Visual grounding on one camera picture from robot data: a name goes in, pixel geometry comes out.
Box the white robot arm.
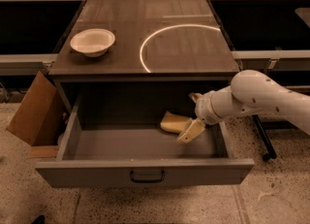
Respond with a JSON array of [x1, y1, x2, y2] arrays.
[[177, 70, 310, 144]]

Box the black stand leg with wheels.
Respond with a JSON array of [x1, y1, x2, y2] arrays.
[[252, 115, 277, 162]]

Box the yellow sponge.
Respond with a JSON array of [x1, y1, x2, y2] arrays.
[[160, 112, 190, 134]]

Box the black drawer handle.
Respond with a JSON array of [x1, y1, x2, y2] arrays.
[[130, 170, 165, 183]]

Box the grey metal frame rail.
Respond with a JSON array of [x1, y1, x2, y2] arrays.
[[0, 53, 57, 76]]

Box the brown cardboard box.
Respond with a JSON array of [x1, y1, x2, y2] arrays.
[[7, 72, 66, 146]]

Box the grey cabinet with wooden counter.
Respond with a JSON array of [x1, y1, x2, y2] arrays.
[[50, 0, 238, 128]]

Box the open grey top drawer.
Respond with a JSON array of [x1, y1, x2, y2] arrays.
[[36, 83, 254, 187]]

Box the white bowl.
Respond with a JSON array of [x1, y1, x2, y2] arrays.
[[70, 28, 115, 57]]

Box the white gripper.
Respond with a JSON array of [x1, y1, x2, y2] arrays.
[[177, 91, 225, 144]]

